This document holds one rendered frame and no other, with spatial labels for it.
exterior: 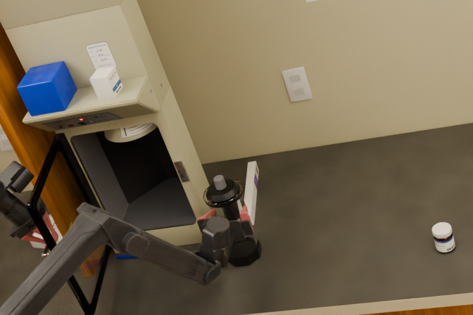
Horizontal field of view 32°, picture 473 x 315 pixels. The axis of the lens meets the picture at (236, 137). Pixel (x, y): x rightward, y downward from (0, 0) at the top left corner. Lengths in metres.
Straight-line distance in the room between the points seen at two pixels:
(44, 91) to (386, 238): 0.96
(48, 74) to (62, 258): 0.63
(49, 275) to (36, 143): 0.75
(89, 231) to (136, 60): 0.60
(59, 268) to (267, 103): 1.18
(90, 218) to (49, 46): 0.63
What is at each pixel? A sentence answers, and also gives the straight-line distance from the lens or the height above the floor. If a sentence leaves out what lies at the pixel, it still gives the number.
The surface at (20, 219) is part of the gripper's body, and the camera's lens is 2.19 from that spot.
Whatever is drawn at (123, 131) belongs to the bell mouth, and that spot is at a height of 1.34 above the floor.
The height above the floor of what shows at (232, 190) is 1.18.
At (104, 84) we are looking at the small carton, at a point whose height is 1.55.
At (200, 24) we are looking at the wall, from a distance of 2.51.
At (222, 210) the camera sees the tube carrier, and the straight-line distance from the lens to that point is 2.18.
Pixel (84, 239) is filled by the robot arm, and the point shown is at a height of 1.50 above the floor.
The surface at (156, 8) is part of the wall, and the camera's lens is 2.51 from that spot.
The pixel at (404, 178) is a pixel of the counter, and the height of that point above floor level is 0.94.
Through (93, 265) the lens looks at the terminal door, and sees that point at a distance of 2.34.
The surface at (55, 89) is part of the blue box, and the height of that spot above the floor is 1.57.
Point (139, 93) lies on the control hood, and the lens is 2.05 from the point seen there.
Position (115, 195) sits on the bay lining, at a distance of 2.49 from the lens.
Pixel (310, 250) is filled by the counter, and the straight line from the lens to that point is 2.27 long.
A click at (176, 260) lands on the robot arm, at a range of 1.92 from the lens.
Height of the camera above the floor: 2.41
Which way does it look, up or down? 32 degrees down
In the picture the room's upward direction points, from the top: 20 degrees counter-clockwise
